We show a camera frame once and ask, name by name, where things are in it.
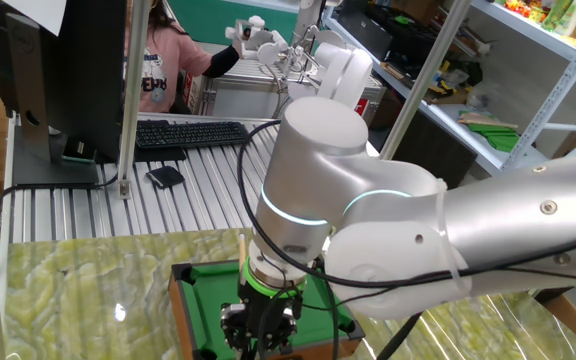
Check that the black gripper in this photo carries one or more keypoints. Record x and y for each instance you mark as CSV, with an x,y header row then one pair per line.
x,y
265,307

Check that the wooden pool cue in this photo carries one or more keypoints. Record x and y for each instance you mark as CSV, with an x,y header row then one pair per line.
x,y
242,257

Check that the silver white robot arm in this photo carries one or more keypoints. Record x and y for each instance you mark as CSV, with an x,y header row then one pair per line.
x,y
318,165

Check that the mini green pool table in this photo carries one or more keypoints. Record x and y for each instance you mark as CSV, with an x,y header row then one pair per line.
x,y
208,310

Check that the small black device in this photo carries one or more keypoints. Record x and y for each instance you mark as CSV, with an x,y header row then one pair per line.
x,y
165,176

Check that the green marble-pattern mat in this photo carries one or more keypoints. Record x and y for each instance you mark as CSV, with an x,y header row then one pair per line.
x,y
68,300

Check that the black flat pad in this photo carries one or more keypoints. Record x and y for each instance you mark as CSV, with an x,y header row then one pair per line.
x,y
160,154

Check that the black keyboard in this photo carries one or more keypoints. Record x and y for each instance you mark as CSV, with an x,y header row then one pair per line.
x,y
193,134

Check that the black panel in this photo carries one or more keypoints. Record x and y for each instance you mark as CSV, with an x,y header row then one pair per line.
x,y
433,150

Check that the black green-edged box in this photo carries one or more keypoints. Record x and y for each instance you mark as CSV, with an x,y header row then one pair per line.
x,y
78,150

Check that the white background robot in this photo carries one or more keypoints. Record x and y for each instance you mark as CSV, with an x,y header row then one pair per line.
x,y
345,72

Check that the person in pink shirt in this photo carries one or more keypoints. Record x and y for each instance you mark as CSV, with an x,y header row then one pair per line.
x,y
165,65

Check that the white teleoperation device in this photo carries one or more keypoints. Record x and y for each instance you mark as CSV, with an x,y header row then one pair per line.
x,y
263,45

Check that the yellow black toy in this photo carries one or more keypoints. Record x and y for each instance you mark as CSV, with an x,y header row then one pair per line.
x,y
445,90

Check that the green cloth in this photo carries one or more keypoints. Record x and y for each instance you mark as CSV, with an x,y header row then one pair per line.
x,y
498,137

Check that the black computer monitor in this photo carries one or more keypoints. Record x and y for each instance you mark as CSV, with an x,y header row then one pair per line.
x,y
83,75

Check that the brown cardboard box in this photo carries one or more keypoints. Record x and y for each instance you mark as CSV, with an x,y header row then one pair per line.
x,y
568,315

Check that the black equipment case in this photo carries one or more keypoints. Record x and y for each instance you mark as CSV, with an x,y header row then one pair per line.
x,y
363,35

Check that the grey vertical column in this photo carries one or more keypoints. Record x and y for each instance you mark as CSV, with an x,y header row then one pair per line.
x,y
308,17

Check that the white paper sheet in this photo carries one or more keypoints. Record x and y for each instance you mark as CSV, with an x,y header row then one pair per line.
x,y
38,12

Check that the red yellow toys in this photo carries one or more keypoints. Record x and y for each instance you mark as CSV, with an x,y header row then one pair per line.
x,y
523,7

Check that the green carton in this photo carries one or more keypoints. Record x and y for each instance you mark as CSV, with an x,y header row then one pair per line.
x,y
558,12

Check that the pale yellow bottle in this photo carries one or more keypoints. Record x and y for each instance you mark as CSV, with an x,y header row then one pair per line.
x,y
575,17

